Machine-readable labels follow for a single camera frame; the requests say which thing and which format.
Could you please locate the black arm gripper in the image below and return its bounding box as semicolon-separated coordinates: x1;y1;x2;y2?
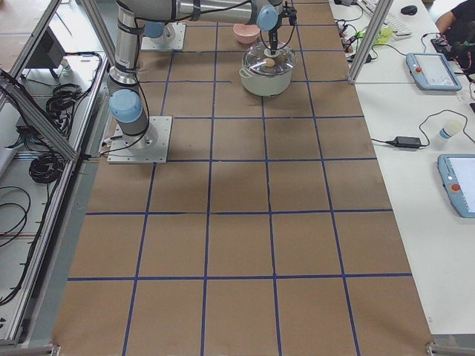
268;1;297;56

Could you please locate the pale green cooking pot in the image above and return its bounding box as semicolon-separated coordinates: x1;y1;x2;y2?
239;63;294;97

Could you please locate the pink plastic bowl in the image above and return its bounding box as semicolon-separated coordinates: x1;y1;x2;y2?
232;24;260;45

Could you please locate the coiled black cable bundle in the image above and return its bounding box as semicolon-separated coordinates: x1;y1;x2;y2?
28;83;90;185

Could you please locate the blue teach pendant near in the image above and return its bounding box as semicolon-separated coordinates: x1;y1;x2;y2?
437;154;474;218

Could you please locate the blue teach pendant far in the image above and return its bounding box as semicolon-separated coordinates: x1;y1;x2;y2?
405;53;462;91

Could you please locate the beige egg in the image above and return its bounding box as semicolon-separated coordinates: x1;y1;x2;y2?
265;58;275;67

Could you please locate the aluminium frame rail left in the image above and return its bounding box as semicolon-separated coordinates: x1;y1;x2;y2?
1;70;78;162

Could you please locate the black computer mouse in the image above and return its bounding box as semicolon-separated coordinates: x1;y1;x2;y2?
400;4;418;16

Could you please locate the glass pot lid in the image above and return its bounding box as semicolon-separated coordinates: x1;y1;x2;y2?
242;42;296;76

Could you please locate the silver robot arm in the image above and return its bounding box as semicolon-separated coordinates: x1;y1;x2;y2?
108;1;296;162

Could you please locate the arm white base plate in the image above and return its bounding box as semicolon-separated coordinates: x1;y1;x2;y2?
107;116;173;164
141;22;186;51

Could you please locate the black power brick on desk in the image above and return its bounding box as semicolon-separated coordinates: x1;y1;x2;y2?
385;136;423;149

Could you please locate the blue teach pendant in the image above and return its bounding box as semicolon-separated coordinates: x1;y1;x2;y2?
437;154;474;218
405;53;462;91

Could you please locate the aluminium frame post right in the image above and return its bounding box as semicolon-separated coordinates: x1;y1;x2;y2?
347;0;393;84

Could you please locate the white keyboard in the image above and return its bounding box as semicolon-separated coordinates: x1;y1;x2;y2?
358;0;413;39

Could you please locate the person in black shirt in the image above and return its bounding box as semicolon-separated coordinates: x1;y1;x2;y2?
436;1;474;74

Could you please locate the paper cup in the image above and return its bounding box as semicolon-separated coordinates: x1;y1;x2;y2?
439;119;463;139

